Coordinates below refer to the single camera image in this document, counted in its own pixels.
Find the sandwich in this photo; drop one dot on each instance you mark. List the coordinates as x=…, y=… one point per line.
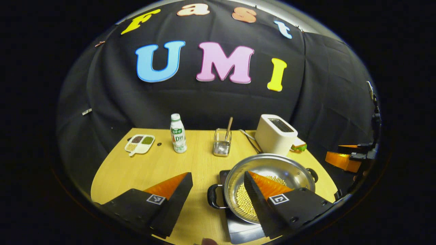
x=299, y=146

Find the white toaster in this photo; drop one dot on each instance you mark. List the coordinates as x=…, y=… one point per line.
x=272, y=139

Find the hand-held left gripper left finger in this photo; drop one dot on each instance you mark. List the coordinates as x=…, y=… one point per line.
x=173, y=207

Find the silver metal clip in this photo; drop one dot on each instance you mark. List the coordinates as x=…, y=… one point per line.
x=87, y=111

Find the wooden stick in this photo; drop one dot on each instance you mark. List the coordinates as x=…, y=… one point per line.
x=229, y=126

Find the black backdrop cloth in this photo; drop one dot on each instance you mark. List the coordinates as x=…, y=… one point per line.
x=323, y=85

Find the pile of yellow soybeans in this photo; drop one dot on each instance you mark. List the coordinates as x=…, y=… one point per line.
x=243, y=202

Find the pile of green mung beans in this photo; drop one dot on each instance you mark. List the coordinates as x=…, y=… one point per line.
x=148, y=140

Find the black induction cooktop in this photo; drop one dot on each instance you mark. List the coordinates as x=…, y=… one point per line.
x=243, y=233

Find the reddish metal clip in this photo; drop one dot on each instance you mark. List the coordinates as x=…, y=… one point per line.
x=99, y=43

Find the small pile of pale beans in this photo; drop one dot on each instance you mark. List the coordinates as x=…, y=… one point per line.
x=131, y=147

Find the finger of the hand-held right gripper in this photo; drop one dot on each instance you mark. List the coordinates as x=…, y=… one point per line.
x=340, y=161
x=351, y=148

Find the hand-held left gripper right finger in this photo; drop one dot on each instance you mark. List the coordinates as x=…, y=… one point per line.
x=260, y=211

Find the pile of dark red beans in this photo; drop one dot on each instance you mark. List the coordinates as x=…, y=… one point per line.
x=137, y=139

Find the white divided dish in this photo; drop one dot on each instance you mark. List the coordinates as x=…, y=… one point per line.
x=147, y=148

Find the white drink bottle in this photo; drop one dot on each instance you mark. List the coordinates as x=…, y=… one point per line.
x=178, y=139

